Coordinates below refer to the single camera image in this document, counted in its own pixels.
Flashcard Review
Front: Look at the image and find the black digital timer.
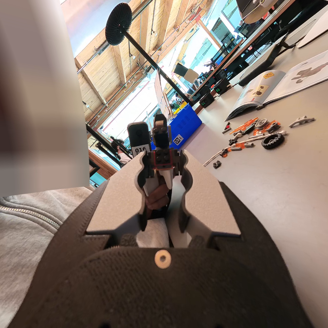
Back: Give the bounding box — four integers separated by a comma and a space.
213, 77, 232, 96
199, 93, 215, 108

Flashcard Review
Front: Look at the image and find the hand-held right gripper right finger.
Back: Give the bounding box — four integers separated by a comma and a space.
179, 149, 242, 237

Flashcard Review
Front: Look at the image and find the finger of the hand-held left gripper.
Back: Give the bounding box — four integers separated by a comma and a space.
143, 169, 157, 198
163, 168, 174, 190

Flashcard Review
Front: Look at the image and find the blue storage bin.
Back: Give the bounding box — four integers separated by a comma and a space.
151, 103, 203, 151

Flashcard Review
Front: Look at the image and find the black floor lamp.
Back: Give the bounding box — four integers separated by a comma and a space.
105, 2, 194, 107

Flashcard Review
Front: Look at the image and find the black and tan board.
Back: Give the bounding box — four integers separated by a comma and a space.
174, 63, 199, 80

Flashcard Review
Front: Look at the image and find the grey zip hoodie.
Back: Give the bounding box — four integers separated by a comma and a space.
0, 187, 96, 328

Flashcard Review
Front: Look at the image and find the pile of lego pieces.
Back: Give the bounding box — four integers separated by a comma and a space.
203, 117, 287, 169

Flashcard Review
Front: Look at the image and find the person's left hand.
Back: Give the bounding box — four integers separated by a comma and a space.
146, 183, 171, 211

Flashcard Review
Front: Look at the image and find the book stand with black panel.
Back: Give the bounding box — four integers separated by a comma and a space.
236, 0, 328, 49

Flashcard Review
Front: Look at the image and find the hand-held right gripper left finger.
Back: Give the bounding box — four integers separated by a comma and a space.
86, 150, 152, 235

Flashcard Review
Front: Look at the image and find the lego instruction booklet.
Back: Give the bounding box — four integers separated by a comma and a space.
225, 53, 328, 121

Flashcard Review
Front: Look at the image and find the knobby black lego wheel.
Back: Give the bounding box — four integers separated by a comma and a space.
261, 133, 285, 150

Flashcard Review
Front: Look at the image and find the grey curved lego piece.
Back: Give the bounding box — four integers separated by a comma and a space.
289, 115, 316, 128

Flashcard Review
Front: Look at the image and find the picture chart board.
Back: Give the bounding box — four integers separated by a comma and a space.
154, 68, 172, 117

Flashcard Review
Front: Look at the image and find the grey and black lego model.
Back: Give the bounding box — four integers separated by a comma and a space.
147, 113, 180, 178

